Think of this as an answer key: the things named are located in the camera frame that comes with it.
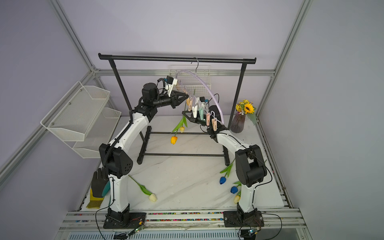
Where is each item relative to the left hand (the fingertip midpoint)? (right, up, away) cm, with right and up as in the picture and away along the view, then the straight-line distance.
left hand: (186, 96), depth 77 cm
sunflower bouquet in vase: (+34, -4, +13) cm, 37 cm away
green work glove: (-45, -51, +4) cm, 68 cm away
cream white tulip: (-19, -55, +2) cm, 58 cm away
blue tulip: (+24, -43, +13) cm, 51 cm away
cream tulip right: (+27, -54, +1) cm, 60 cm away
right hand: (-2, -9, +4) cm, 11 cm away
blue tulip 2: (+27, -51, +5) cm, 58 cm away
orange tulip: (-7, -23, +1) cm, 24 cm away
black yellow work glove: (-51, -47, +7) cm, 70 cm away
